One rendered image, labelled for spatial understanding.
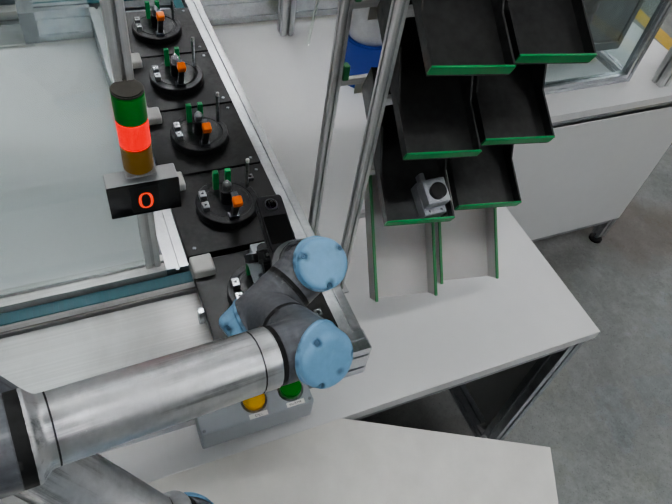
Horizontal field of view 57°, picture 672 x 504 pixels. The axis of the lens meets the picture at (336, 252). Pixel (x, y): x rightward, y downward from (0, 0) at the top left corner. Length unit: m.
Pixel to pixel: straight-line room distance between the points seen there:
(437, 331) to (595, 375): 1.31
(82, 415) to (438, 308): 0.96
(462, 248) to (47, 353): 0.86
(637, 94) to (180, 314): 1.75
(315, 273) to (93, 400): 0.33
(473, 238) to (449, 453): 0.44
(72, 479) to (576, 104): 1.88
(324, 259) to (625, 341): 2.10
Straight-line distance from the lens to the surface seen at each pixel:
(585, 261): 3.00
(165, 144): 1.58
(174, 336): 1.28
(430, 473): 1.26
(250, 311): 0.82
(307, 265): 0.83
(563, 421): 2.48
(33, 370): 1.29
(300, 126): 1.82
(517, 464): 1.33
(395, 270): 1.27
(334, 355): 0.72
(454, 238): 1.34
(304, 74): 2.03
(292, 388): 1.16
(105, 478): 0.87
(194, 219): 1.40
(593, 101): 2.30
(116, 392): 0.67
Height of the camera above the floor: 2.00
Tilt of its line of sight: 49 degrees down
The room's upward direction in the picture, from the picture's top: 11 degrees clockwise
